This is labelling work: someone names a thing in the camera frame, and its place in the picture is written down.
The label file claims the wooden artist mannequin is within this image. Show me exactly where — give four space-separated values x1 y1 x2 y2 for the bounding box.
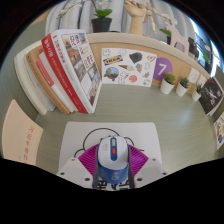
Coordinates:
143 1 174 34

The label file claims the brown-spined book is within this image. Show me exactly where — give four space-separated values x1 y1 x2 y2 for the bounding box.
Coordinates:
25 44 73 115

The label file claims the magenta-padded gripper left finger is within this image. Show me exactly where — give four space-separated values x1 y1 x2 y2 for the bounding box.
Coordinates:
56 143 100 189

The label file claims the thick white book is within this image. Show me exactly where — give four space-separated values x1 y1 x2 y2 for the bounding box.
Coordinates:
13 40 57 116

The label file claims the peach card with red text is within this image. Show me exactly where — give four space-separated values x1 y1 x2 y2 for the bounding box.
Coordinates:
1 98 45 166

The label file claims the white book with red label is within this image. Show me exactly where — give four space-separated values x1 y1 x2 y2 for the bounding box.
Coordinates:
35 49 80 114

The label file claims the dark grey horse figure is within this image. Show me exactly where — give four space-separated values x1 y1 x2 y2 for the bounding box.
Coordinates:
187 35 203 55

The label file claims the round purple number sign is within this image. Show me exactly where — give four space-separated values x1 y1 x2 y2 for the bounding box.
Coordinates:
152 57 174 82

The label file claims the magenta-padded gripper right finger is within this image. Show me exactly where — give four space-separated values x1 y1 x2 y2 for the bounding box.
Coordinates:
127 143 168 188

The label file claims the white wall socket plate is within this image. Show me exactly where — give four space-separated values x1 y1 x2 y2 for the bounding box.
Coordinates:
197 73 208 87
187 67 201 84

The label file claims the small succulent in white pot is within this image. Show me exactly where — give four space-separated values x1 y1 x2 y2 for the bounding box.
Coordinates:
160 72 176 95
175 76 190 98
191 83 204 102

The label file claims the red-spined photo cover book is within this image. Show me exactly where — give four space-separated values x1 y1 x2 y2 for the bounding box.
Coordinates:
40 28 103 115

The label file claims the wooden hand model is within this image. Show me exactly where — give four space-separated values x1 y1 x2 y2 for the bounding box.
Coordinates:
123 0 148 36

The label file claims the grey white curtain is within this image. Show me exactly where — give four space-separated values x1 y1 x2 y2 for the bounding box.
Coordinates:
44 0 201 38

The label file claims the white cartoon sticker sheet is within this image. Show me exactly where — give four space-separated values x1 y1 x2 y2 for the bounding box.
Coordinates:
100 47 158 88

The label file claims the green felt partition panel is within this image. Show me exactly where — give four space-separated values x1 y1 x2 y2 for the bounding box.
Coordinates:
0 19 51 158

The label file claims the blue and white computer mouse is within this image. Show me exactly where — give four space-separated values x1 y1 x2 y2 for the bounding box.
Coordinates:
96 135 131 184

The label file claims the black cover book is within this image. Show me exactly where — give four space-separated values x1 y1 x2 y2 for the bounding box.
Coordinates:
197 76 224 117

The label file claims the light wooden desk shelf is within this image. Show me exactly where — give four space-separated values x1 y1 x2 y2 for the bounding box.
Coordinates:
84 31 214 88

